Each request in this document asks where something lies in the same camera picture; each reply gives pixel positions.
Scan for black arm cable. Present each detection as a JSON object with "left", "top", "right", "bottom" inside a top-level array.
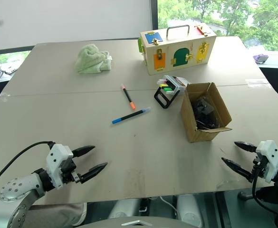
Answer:
[
  {"left": 0, "top": 141, "right": 56, "bottom": 200},
  {"left": 251, "top": 163, "right": 278, "bottom": 228}
]

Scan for white roller blind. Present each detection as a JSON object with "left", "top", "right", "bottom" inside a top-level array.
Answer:
[{"left": 0, "top": 0, "right": 154, "bottom": 52}]

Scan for box of highlighter markers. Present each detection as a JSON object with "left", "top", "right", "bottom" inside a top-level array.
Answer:
[{"left": 156, "top": 75, "right": 192, "bottom": 96}]

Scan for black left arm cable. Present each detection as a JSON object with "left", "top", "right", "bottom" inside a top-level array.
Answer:
[{"left": 0, "top": 141, "right": 56, "bottom": 200}]

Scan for purple cloth item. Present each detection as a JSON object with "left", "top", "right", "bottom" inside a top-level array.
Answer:
[{"left": 252, "top": 54, "right": 269, "bottom": 64}]

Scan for black wire stand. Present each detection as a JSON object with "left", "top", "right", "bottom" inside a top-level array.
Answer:
[{"left": 153, "top": 86, "right": 181, "bottom": 109}]

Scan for white flat device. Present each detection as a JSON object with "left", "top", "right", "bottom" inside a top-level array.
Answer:
[{"left": 0, "top": 63, "right": 19, "bottom": 75}]

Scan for blue and black pen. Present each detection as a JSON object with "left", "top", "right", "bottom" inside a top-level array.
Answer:
[{"left": 111, "top": 106, "right": 152, "bottom": 125}]

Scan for black plastic-wrapped parts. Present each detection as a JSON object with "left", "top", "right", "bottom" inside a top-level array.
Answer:
[{"left": 191, "top": 95, "right": 223, "bottom": 130}]

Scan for brown cardboard box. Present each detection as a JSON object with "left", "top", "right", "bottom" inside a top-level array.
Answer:
[{"left": 180, "top": 82, "right": 233, "bottom": 143}]

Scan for light green towel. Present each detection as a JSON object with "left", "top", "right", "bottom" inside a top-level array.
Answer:
[{"left": 75, "top": 44, "right": 113, "bottom": 75}]

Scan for black knobbed object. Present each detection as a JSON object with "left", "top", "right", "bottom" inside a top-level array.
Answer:
[{"left": 238, "top": 186, "right": 278, "bottom": 205}]

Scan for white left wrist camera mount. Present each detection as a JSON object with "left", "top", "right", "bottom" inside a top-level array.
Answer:
[{"left": 45, "top": 143, "right": 74, "bottom": 190}]

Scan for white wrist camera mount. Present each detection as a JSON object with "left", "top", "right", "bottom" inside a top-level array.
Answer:
[
  {"left": 256, "top": 140, "right": 278, "bottom": 184},
  {"left": 45, "top": 143, "right": 74, "bottom": 190}
]

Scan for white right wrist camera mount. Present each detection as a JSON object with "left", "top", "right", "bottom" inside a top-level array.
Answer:
[{"left": 256, "top": 140, "right": 278, "bottom": 184}]

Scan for white rounded shape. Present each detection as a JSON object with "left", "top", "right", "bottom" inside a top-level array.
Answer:
[{"left": 176, "top": 194, "right": 204, "bottom": 228}]

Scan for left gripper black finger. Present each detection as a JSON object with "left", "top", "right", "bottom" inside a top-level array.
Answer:
[
  {"left": 72, "top": 145, "right": 96, "bottom": 158},
  {"left": 79, "top": 162, "right": 108, "bottom": 185}
]

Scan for thin white cable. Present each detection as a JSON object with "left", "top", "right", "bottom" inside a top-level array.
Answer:
[{"left": 158, "top": 195, "right": 180, "bottom": 215}]

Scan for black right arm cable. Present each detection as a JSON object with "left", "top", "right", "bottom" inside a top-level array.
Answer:
[{"left": 251, "top": 163, "right": 278, "bottom": 228}]

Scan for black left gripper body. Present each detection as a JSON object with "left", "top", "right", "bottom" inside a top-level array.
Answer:
[{"left": 59, "top": 157, "right": 83, "bottom": 185}]

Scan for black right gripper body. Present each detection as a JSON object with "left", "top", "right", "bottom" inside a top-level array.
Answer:
[{"left": 249, "top": 152, "right": 268, "bottom": 179}]

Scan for wooden lock box with handle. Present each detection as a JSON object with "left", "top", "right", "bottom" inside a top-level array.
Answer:
[{"left": 137, "top": 24, "right": 218, "bottom": 76}]

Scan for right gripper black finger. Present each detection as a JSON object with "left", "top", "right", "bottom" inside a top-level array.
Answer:
[
  {"left": 234, "top": 141, "right": 259, "bottom": 153},
  {"left": 221, "top": 157, "right": 254, "bottom": 183}
]

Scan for orange-tipped black marker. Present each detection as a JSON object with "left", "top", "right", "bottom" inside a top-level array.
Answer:
[{"left": 120, "top": 83, "right": 136, "bottom": 111}]

